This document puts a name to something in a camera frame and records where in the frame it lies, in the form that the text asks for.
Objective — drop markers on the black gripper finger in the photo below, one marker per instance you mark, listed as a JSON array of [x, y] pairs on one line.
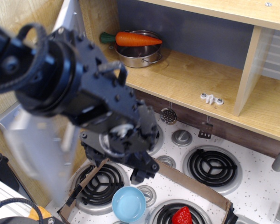
[[95, 157], [138, 176]]

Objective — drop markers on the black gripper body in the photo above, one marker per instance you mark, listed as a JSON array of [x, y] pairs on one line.
[[131, 150]]

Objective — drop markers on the grey toy microwave door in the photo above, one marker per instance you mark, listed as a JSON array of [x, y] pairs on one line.
[[34, 148]]

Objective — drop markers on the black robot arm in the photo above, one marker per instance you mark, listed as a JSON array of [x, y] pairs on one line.
[[65, 73]]

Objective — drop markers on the light blue bowl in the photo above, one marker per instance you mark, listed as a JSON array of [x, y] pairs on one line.
[[129, 204]]

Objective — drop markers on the front left stove burner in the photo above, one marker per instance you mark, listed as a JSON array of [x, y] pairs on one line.
[[96, 197]]

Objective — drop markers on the back left stove burner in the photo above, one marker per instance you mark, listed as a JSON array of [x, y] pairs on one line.
[[159, 140]]

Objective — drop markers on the grey stove knob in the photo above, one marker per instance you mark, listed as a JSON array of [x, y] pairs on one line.
[[181, 138]]

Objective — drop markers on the red toy strawberry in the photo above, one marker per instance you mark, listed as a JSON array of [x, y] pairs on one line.
[[182, 216]]

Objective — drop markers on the hanging metal strainer spoon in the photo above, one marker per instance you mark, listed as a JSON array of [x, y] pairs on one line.
[[168, 115]]

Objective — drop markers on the back right stove burner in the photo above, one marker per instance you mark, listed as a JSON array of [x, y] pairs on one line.
[[214, 167]]

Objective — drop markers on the hanging small spatula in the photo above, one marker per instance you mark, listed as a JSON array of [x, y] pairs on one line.
[[206, 129]]

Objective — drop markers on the orange toy food piece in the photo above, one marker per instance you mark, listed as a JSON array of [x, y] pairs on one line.
[[33, 214]]

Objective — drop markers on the steel cooking pot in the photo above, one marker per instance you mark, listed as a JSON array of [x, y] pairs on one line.
[[139, 57]]

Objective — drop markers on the white door latch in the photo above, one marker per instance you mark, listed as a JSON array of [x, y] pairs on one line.
[[211, 99]]

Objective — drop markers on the orange toy carrot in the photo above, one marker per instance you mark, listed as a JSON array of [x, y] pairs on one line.
[[127, 39]]

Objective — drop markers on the brown cardboard frame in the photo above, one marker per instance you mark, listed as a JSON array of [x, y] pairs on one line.
[[176, 176]]

